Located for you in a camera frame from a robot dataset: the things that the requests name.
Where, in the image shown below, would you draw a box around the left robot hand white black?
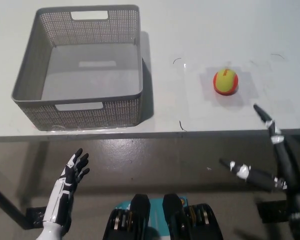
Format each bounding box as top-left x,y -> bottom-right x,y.
43,147 -> 91,226

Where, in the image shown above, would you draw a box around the right robot hand black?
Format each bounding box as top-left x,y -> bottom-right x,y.
219,104 -> 300,221

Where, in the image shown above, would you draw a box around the yellow and orange tennis ball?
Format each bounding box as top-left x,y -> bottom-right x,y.
212,67 -> 240,96

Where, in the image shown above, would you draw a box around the black table foot plate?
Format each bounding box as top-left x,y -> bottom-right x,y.
255,200 -> 291,224
25,206 -> 74,230

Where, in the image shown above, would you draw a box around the black metal table leg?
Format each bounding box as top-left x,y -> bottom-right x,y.
0,179 -> 28,230

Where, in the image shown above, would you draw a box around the black robot legs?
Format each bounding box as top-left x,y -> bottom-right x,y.
101,193 -> 222,240

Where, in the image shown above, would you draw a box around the gray perforated plastic basket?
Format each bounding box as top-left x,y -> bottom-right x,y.
10,4 -> 144,132

